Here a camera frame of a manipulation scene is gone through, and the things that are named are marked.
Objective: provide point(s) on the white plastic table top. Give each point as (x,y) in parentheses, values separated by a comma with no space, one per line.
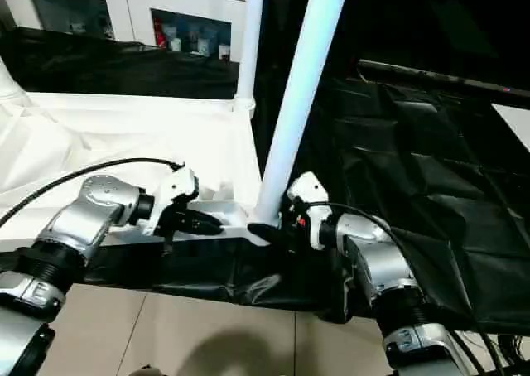
(108,136)

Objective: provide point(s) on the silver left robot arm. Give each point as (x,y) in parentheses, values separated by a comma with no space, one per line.
(91,210)

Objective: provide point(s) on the black work mat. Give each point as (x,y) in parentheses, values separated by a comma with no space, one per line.
(431,177)

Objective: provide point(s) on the red bottle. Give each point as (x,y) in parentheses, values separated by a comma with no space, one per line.
(160,32)

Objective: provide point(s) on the dark metal rod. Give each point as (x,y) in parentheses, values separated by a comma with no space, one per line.
(447,74)

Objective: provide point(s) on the white flat board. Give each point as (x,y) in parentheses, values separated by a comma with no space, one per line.
(515,123)

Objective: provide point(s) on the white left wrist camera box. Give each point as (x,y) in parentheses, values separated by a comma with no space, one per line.
(178,190)

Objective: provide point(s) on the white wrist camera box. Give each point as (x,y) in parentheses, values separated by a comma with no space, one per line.
(178,190)
(308,190)

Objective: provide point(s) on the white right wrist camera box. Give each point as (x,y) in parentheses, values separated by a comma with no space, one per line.
(308,190)

